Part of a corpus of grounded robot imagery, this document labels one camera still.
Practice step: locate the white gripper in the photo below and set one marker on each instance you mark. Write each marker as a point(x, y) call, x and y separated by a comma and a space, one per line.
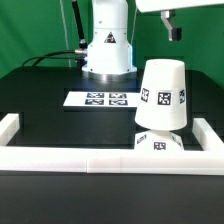
point(167, 17)

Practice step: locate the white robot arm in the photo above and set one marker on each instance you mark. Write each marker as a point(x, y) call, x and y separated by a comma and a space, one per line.
point(109, 56)

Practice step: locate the white lamp base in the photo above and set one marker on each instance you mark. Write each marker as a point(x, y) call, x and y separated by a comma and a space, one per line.
point(154, 140)

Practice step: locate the white marker sheet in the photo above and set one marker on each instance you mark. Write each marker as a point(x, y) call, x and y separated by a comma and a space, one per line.
point(101, 99)

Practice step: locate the white lamp shade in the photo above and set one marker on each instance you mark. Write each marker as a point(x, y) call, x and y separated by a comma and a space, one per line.
point(162, 101)

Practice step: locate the white U-shaped fence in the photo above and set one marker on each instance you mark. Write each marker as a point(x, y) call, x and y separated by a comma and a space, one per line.
point(208, 161)

